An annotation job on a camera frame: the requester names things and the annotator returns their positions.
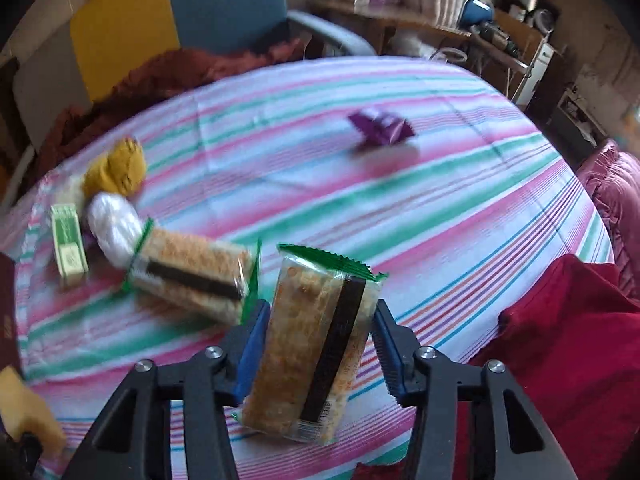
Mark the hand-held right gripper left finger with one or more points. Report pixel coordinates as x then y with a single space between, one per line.
252 355

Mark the yellow knitted toy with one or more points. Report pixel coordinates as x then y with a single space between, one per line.
117 167

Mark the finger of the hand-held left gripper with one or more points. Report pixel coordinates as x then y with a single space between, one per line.
22 455

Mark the white plastic bag roll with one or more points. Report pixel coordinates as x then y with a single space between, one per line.
112 225

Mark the purple snack packet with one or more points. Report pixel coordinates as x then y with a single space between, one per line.
380 127

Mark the yellow sponge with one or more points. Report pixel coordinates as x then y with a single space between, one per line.
25 410

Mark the pink cushion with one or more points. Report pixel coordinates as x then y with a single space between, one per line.
615 200

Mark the red cloth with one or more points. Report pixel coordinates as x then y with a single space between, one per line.
575 360

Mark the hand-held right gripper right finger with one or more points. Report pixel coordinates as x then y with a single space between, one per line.
387 360

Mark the grey yellow blue chair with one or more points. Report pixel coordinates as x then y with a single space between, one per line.
225 0

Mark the wooden desk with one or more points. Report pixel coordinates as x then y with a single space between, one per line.
380 16

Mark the dark red blanket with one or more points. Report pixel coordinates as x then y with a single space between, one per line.
165 75

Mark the rice cracker packet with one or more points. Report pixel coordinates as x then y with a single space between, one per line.
300 340
195 265

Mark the small green white box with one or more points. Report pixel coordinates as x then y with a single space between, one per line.
67 245

